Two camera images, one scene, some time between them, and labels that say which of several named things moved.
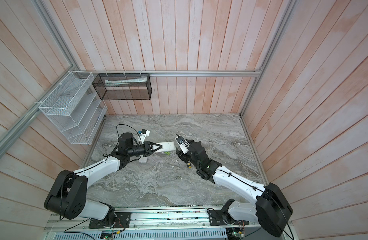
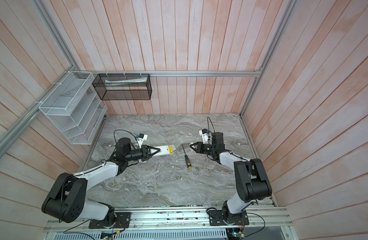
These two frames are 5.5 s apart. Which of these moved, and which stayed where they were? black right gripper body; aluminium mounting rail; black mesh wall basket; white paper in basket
Moved: black right gripper body
Stayed: white paper in basket; aluminium mounting rail; black mesh wall basket
